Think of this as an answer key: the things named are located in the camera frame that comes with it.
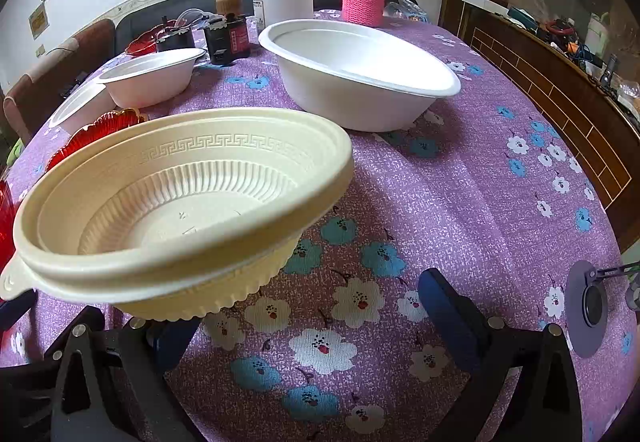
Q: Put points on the small black jar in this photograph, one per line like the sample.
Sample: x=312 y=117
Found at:
x=172 y=38

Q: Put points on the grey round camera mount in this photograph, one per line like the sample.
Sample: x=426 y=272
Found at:
x=586 y=308

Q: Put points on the cream plastic bowl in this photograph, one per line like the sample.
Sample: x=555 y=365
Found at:
x=178 y=217

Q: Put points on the large white foam bowl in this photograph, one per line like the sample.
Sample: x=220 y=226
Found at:
x=361 y=78

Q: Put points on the brown armchair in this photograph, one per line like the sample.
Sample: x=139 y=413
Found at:
x=39 y=92

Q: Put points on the purple floral tablecloth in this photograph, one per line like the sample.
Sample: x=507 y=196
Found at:
x=337 y=346

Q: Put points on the small wall plaque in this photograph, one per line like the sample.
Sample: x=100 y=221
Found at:
x=38 y=21

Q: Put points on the wooden sideboard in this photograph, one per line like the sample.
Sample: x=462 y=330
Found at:
x=587 y=119

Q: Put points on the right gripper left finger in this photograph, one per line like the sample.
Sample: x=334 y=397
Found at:
x=92 y=378

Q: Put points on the black sofa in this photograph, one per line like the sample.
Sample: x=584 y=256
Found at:
x=142 y=20

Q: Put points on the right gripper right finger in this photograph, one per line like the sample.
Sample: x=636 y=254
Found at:
x=545 y=405

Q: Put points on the small white foam bowl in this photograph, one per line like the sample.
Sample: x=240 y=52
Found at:
x=151 y=79

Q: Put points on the red gold-rimmed plate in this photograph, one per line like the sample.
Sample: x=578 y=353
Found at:
x=103 y=126

